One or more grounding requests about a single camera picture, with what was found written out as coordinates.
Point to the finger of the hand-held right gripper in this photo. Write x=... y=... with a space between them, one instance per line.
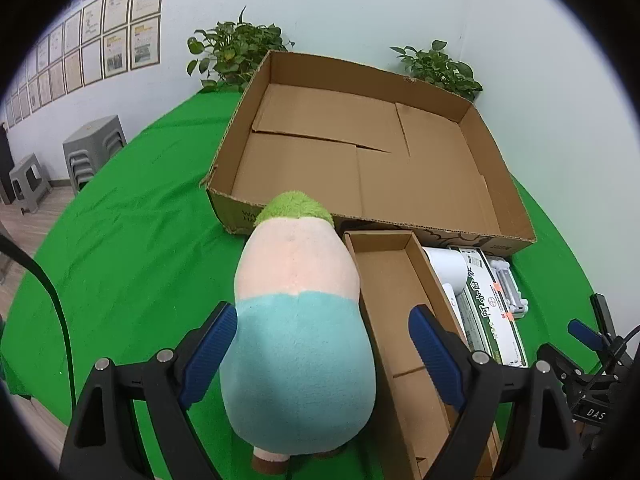
x=585 y=334
x=606 y=317

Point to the wall of framed certificates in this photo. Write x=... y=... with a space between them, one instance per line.
x=120 y=42

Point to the small potted green plant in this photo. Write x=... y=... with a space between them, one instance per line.
x=440 y=70

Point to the pastel plush toy green top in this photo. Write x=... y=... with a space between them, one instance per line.
x=295 y=340

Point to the white plastic tray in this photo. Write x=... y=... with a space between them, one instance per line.
x=507 y=285

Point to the large potted green plant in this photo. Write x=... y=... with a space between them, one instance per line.
x=230 y=52

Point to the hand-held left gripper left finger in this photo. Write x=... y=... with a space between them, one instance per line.
x=210 y=352

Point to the white hair dryer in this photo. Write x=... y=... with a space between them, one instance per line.
x=445 y=270

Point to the narrow cardboard tray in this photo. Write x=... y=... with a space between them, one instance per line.
x=390 y=285

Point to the large shallow cardboard box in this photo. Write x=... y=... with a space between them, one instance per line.
x=350 y=160

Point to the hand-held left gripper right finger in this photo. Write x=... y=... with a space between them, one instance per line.
x=434 y=355

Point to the stack of grey stools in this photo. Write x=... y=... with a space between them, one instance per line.
x=92 y=152

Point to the green tablecloth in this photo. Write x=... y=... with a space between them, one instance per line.
x=135 y=240

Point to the green and white carton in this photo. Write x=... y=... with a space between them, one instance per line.
x=487 y=310

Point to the dark brown cabinet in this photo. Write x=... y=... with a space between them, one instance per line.
x=5 y=165

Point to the single grey stool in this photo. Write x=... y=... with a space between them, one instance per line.
x=30 y=182

